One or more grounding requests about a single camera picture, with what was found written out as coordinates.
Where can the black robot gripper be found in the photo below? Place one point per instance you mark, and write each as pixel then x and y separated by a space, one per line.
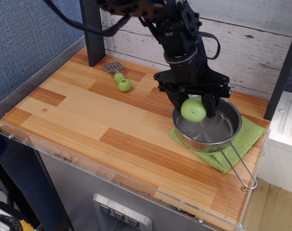
pixel 193 76

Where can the green toy pear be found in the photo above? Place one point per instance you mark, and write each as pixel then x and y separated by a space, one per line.
pixel 193 110

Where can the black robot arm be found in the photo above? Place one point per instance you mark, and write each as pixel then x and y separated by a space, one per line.
pixel 176 28

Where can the silver metal pot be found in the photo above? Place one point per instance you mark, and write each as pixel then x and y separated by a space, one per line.
pixel 213 134

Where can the green cloth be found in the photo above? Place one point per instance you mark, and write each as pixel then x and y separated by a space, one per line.
pixel 248 135

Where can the white ridged block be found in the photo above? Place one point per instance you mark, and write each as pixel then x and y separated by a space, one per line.
pixel 275 166

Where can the grey button panel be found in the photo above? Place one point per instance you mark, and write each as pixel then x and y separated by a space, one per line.
pixel 122 213

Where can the silver toy fridge front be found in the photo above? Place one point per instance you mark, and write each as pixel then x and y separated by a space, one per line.
pixel 76 188

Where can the clear acrylic front guard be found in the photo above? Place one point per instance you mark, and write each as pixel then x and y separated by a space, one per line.
pixel 166 175

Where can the yellow black object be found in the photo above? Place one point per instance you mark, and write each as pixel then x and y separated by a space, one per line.
pixel 15 224

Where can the black vertical post right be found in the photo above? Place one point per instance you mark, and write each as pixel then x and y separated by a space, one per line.
pixel 280 85

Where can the black vertical post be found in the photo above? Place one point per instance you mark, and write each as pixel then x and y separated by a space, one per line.
pixel 94 43
pixel 280 85

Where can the black vertical post left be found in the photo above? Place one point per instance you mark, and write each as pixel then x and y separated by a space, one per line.
pixel 94 43

